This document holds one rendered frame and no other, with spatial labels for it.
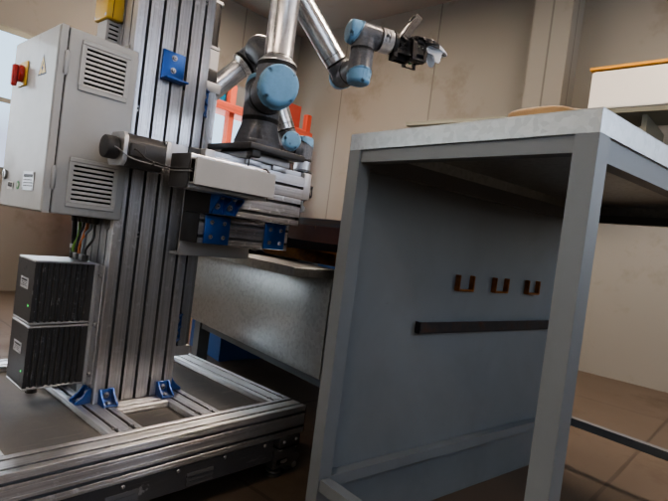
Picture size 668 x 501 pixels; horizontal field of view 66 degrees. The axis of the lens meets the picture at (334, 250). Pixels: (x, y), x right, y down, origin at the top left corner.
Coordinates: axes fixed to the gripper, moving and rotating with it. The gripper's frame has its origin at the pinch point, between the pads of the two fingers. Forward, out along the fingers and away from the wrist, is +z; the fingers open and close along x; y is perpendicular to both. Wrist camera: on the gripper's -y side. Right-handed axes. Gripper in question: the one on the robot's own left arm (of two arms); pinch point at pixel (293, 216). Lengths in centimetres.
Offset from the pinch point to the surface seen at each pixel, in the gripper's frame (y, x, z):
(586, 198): 152, -50, -4
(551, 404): 151, -50, 29
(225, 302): -15.4, -20.4, 42.5
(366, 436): 93, -31, 60
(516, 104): -65, 265, -127
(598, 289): 20, 278, 22
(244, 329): 4, -20, 51
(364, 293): 93, -39, 21
